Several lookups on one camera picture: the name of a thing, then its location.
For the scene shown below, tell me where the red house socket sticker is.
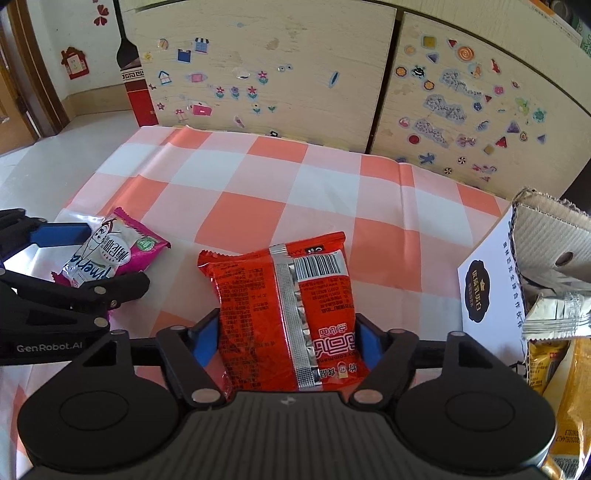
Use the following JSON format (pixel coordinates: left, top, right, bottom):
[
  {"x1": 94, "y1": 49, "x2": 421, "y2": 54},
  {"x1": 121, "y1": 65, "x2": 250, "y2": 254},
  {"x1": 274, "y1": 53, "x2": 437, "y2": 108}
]
[{"x1": 60, "y1": 46, "x2": 89, "y2": 80}]

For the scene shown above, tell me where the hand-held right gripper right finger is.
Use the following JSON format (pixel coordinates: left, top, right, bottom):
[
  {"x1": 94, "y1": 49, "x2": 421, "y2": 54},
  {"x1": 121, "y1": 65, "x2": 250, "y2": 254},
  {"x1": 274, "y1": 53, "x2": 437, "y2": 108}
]
[{"x1": 350, "y1": 313, "x2": 491, "y2": 409}]

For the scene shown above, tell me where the white cardboard box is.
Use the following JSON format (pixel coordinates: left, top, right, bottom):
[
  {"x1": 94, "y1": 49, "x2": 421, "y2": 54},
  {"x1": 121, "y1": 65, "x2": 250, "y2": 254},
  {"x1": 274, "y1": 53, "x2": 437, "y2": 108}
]
[{"x1": 457, "y1": 187, "x2": 591, "y2": 480}]

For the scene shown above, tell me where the red cardboard box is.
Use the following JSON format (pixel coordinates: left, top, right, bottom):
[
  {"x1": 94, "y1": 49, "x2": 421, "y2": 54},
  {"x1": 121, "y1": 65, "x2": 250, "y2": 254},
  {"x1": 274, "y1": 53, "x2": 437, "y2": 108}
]
[{"x1": 121, "y1": 67, "x2": 160, "y2": 128}]

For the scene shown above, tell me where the red snack packet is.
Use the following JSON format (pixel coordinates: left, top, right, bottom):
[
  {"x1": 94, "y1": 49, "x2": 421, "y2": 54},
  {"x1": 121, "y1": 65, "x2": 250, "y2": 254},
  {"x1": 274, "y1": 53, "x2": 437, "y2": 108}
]
[{"x1": 198, "y1": 231, "x2": 366, "y2": 403}]

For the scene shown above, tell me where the wooden cabinet with stickers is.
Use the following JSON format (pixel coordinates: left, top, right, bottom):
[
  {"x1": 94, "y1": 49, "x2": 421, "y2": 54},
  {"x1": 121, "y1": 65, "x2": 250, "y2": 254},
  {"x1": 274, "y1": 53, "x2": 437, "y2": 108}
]
[{"x1": 113, "y1": 0, "x2": 591, "y2": 217}]

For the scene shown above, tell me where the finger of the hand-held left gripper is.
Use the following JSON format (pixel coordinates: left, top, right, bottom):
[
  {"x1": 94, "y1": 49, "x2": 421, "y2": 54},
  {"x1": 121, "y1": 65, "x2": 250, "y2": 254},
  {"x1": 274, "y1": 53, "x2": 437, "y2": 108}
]
[
  {"x1": 0, "y1": 270, "x2": 151, "y2": 331},
  {"x1": 0, "y1": 208, "x2": 94, "y2": 260}
]

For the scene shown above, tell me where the orange checkered tablecloth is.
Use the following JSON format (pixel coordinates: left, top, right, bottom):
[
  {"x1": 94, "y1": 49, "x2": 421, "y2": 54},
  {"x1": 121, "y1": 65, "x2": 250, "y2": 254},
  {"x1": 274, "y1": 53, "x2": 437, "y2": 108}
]
[{"x1": 0, "y1": 124, "x2": 514, "y2": 480}]

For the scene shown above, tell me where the silver foil snack packet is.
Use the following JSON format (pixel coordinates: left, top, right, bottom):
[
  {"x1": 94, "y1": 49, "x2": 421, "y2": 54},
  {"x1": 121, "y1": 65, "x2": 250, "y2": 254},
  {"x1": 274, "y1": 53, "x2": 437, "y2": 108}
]
[{"x1": 521, "y1": 293, "x2": 591, "y2": 341}]

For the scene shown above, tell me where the small yellow waffle packet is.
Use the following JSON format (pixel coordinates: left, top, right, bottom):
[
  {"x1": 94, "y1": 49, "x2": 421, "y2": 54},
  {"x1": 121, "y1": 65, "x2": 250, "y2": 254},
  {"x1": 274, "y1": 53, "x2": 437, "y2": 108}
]
[{"x1": 527, "y1": 339, "x2": 570, "y2": 396}]

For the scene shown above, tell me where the pink snack packet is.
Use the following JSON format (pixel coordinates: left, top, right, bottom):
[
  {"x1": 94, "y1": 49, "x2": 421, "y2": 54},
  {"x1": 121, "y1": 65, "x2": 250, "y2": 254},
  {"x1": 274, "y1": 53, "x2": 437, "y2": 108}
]
[{"x1": 50, "y1": 207, "x2": 172, "y2": 319}]

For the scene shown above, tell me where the large yellow snack packet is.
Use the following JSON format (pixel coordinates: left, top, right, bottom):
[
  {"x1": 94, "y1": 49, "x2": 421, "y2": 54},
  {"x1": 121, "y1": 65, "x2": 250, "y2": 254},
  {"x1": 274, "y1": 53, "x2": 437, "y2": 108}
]
[{"x1": 542, "y1": 339, "x2": 591, "y2": 480}]

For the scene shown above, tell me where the brown wooden door frame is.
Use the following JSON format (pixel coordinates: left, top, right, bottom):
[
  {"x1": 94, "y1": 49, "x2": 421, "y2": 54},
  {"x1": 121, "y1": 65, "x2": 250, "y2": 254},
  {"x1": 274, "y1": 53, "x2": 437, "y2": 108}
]
[{"x1": 0, "y1": 0, "x2": 71, "y2": 141}]

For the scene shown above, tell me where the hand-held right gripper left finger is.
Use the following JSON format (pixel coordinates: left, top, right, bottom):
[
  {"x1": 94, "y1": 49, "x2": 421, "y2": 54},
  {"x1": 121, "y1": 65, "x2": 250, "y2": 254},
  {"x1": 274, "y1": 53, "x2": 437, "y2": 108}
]
[{"x1": 78, "y1": 308, "x2": 232, "y2": 409}]

